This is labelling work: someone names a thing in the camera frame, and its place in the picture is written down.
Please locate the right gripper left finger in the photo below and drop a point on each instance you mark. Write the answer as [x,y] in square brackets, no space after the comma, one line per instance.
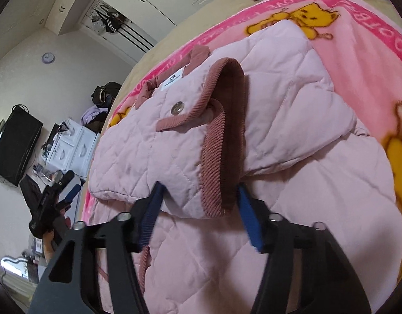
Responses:
[70,282]

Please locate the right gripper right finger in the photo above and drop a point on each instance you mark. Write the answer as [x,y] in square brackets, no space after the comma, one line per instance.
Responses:
[305,264]

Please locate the pink quilted jacket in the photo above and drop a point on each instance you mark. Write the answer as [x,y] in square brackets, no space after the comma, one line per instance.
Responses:
[260,111]

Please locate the purple clothes pile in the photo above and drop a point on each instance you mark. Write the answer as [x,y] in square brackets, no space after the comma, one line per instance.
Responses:
[91,113]

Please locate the person's left hand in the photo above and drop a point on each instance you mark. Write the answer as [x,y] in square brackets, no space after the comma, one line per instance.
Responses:
[48,250]

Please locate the white drawer cabinet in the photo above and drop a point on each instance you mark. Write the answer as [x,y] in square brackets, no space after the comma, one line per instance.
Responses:
[72,148]

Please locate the black television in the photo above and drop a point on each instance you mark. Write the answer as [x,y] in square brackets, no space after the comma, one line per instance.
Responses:
[17,142]

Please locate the black handbag on floor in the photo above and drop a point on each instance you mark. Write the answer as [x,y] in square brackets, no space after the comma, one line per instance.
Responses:
[104,96]

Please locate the hanging bags on door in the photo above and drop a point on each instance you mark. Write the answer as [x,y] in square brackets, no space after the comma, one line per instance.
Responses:
[110,18]

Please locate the white glossy wardrobe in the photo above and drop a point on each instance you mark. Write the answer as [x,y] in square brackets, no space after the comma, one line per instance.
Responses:
[148,22]

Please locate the pink cartoon bear blanket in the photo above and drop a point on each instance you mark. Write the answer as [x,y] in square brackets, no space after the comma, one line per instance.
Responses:
[322,80]

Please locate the round wall clock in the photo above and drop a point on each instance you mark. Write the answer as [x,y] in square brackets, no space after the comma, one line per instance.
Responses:
[48,58]

